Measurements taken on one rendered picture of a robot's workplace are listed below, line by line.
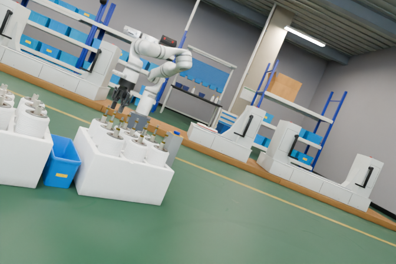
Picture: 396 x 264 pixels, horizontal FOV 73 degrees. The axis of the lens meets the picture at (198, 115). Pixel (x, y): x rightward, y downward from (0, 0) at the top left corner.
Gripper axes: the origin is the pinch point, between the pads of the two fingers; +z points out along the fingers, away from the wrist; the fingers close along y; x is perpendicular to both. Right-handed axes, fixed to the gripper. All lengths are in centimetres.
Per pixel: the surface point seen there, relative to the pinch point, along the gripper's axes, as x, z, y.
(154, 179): -17.3, 22.9, -24.2
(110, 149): 5.0, 15.3, -15.7
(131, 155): -5.1, 15.8, -17.4
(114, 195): -2.2, 33.5, -20.6
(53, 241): 30, 35, -44
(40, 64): -38, 11, 245
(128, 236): 5, 35, -45
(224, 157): -214, 30, 73
